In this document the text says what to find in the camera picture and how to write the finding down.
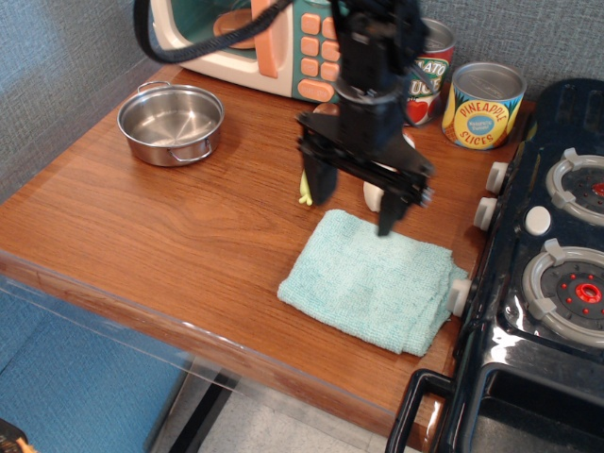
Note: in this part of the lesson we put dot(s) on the light blue cloth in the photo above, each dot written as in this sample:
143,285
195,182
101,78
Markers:
388,291

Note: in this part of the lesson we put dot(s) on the white stove knob lower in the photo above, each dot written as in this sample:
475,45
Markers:
458,295

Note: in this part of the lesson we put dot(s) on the stainless steel pot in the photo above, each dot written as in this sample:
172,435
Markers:
170,125

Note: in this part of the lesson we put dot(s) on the pineapple slices can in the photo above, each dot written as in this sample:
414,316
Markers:
482,105

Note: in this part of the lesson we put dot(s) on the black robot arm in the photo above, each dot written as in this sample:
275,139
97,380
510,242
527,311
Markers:
379,43

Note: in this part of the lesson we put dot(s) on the metal table leg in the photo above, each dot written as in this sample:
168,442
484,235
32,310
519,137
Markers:
201,394

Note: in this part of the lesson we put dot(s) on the black toy stove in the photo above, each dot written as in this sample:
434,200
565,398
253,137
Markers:
529,357

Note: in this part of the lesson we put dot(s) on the white stove knob middle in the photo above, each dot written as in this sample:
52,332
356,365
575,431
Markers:
484,213

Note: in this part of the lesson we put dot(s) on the tomato sauce can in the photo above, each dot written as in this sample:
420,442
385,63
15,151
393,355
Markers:
424,101

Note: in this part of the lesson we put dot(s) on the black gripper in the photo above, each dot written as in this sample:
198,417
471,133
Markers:
365,140

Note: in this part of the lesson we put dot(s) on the white stove knob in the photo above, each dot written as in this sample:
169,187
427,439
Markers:
484,213
458,295
496,177

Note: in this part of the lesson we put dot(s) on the orange microwave plate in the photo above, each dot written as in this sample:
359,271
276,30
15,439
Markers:
232,21

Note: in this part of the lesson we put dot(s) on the white stove knob upper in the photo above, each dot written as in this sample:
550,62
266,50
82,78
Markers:
496,177

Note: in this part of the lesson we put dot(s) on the white round stove button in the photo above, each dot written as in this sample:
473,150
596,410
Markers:
537,221

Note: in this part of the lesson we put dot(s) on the spoon with yellow handle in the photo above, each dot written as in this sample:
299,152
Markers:
304,188

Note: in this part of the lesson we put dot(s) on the plush white mushroom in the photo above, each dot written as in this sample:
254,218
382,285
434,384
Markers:
373,194

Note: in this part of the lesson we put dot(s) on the toy microwave teal and cream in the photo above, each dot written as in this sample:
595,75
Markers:
298,56

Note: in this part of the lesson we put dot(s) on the black oven door handle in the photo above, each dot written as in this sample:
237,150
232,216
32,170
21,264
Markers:
422,382

